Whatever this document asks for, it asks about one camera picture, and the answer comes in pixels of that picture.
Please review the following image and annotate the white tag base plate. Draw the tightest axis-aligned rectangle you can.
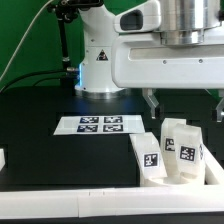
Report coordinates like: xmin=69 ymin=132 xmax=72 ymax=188
xmin=54 ymin=115 xmax=145 ymax=135

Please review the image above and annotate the white U-shaped wall fence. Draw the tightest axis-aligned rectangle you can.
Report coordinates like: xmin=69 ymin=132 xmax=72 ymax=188
xmin=0 ymin=151 xmax=224 ymax=219

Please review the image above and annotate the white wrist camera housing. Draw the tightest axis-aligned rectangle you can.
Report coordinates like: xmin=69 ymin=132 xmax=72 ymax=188
xmin=114 ymin=0 xmax=161 ymax=33

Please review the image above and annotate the black cable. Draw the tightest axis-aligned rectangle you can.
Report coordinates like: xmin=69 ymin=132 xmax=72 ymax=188
xmin=0 ymin=68 xmax=78 ymax=94

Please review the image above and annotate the grey cable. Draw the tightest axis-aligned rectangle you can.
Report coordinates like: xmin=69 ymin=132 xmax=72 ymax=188
xmin=0 ymin=0 xmax=54 ymax=82

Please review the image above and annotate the black camera stand pole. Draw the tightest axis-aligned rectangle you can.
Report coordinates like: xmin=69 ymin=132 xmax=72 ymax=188
xmin=47 ymin=0 xmax=104 ymax=88

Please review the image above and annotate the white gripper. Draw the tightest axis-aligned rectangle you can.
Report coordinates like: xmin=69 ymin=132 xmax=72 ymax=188
xmin=112 ymin=31 xmax=224 ymax=119

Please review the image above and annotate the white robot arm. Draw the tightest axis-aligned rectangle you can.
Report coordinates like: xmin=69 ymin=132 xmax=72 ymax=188
xmin=77 ymin=0 xmax=224 ymax=122

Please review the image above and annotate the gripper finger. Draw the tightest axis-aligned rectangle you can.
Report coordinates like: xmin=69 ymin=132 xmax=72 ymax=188
xmin=215 ymin=89 xmax=224 ymax=122

